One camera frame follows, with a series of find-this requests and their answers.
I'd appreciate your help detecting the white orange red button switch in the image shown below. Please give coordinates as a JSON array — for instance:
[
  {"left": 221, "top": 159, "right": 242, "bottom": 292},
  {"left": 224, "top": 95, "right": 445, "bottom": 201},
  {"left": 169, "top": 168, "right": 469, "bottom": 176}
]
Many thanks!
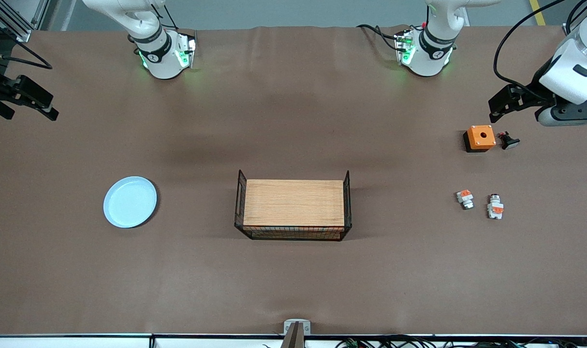
[{"left": 487, "top": 194, "right": 505, "bottom": 220}]

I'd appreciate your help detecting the light blue round plate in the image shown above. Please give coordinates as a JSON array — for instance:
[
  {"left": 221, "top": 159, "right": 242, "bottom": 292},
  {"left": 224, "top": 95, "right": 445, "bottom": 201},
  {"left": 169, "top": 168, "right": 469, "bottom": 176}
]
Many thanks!
[{"left": 103, "top": 176, "right": 158, "bottom": 229}]

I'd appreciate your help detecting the orange button box with hole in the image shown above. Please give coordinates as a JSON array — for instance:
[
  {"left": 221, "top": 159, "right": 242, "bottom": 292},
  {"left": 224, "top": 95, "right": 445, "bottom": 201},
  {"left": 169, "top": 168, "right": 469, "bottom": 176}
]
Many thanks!
[{"left": 463, "top": 125, "right": 497, "bottom": 153}]

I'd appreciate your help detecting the wooden rack board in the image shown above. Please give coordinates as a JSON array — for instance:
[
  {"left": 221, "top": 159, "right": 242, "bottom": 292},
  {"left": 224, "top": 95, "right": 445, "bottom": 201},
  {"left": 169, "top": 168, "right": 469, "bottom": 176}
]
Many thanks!
[{"left": 243, "top": 179, "right": 345, "bottom": 228}]

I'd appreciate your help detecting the black push button switch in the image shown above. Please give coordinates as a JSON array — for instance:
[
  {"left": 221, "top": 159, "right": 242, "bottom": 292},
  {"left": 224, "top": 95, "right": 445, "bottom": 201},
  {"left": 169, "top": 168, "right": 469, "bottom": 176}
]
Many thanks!
[{"left": 497, "top": 131, "right": 520, "bottom": 150}]

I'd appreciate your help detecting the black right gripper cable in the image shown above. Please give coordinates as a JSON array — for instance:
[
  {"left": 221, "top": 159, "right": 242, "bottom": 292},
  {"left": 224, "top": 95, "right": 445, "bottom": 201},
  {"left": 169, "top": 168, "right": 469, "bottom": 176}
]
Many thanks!
[{"left": 0, "top": 12, "right": 53, "bottom": 70}]

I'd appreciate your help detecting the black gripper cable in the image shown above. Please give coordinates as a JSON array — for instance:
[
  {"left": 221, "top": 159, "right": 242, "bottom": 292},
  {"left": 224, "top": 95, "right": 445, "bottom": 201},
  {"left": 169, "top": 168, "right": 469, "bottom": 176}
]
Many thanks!
[
  {"left": 493, "top": 0, "right": 567, "bottom": 102},
  {"left": 0, "top": 12, "right": 53, "bottom": 70}
]

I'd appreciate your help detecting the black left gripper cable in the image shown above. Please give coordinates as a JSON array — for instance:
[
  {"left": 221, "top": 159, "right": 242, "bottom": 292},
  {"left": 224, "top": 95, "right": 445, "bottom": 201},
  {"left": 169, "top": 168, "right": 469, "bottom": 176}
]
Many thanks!
[{"left": 493, "top": 0, "right": 567, "bottom": 102}]

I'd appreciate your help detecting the aluminium frame profile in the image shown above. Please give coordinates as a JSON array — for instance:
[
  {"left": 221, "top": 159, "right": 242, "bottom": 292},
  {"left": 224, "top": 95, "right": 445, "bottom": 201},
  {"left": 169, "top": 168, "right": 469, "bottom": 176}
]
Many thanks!
[
  {"left": 562, "top": 0, "right": 587, "bottom": 38},
  {"left": 0, "top": 0, "right": 50, "bottom": 43}
]

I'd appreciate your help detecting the black arm base cable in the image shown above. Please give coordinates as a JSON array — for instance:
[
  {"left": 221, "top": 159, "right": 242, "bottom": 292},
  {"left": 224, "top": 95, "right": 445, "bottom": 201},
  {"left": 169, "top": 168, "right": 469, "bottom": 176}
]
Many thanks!
[{"left": 356, "top": 24, "right": 405, "bottom": 52}]

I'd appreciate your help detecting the black wire rack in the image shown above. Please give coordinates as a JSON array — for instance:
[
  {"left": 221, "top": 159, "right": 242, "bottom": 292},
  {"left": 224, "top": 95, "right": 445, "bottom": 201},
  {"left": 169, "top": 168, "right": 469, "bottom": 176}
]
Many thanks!
[{"left": 234, "top": 169, "right": 352, "bottom": 242}]

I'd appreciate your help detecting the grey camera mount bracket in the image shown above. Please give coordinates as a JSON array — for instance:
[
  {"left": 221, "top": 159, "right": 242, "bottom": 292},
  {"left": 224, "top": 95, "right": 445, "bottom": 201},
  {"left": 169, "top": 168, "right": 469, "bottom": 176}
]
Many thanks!
[{"left": 283, "top": 319, "right": 311, "bottom": 348}]

